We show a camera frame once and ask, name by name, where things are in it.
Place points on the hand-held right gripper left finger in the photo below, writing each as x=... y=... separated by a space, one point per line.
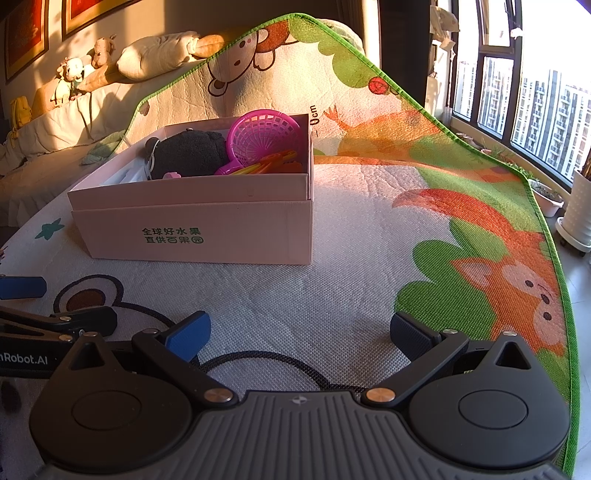
x=191 y=334

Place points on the framed wall picture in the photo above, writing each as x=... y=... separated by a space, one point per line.
x=92 y=14

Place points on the black framed window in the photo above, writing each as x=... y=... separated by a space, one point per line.
x=515 y=69

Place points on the white pot saucer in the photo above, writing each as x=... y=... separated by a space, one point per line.
x=572 y=242

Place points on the white low planter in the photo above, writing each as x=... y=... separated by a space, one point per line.
x=547 y=201

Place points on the cardboard box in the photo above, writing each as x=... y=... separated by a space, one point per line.
x=207 y=230

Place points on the white plush toy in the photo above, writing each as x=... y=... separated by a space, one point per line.
x=69 y=76

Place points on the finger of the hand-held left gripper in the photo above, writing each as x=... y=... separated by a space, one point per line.
x=21 y=287
x=83 y=321

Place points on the white hanging cloth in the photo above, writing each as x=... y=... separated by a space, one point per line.
x=444 y=21

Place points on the yellow plush toy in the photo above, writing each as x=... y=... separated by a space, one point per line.
x=21 y=111

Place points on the printed play mat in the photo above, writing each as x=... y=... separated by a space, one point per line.
x=323 y=286

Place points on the pink plastic sieve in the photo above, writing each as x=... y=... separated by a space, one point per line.
x=258 y=134

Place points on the pale green cloth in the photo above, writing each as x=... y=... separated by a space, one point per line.
x=104 y=150

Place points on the white pillow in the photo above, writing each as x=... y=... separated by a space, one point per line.
x=152 y=57

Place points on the small tan bolster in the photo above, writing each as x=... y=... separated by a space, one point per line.
x=207 y=45

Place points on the large red framed picture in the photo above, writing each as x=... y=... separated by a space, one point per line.
x=25 y=37

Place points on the white ribbed plant pot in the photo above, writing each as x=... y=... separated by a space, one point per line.
x=577 y=205

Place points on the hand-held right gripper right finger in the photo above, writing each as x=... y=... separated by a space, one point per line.
x=411 y=336

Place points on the small pink toy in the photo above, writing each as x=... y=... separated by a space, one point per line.
x=171 y=176

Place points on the black plush toy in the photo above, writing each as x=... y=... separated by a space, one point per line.
x=189 y=152

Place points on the palm plant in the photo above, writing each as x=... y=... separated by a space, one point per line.
x=586 y=168

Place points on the brown plush toy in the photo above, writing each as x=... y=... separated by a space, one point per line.
x=104 y=51

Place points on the pink yellow plastic toy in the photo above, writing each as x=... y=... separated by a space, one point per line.
x=272 y=161

